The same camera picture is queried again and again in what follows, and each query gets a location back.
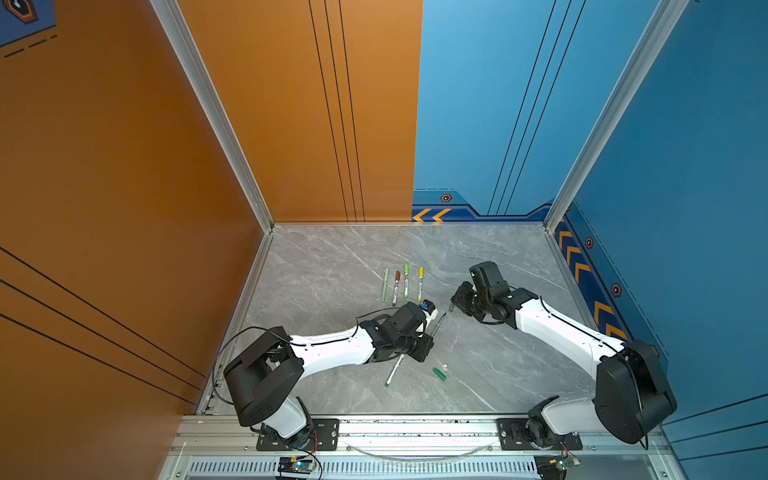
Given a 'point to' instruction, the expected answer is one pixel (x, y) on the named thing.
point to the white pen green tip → (394, 370)
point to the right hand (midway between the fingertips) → (450, 298)
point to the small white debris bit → (445, 365)
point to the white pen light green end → (406, 284)
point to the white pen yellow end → (421, 273)
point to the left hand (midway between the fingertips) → (435, 341)
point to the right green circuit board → (554, 467)
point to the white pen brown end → (396, 285)
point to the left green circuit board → (295, 464)
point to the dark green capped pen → (438, 324)
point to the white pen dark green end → (385, 285)
